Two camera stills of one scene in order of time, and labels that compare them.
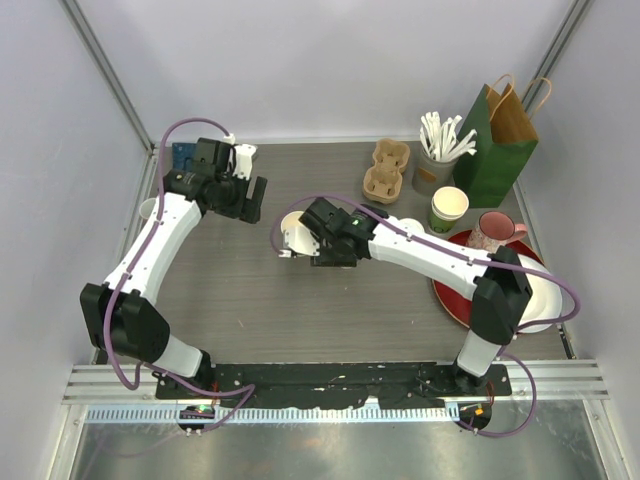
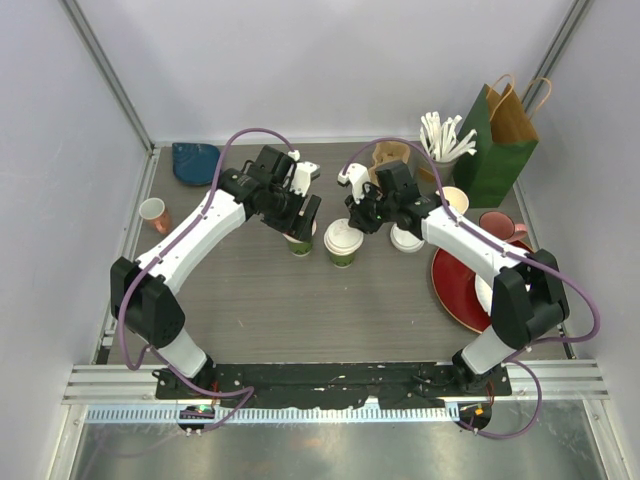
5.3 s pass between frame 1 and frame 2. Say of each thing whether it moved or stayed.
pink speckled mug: stayed
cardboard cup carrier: stayed
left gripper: moved
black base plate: stayed
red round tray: stayed
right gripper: moved
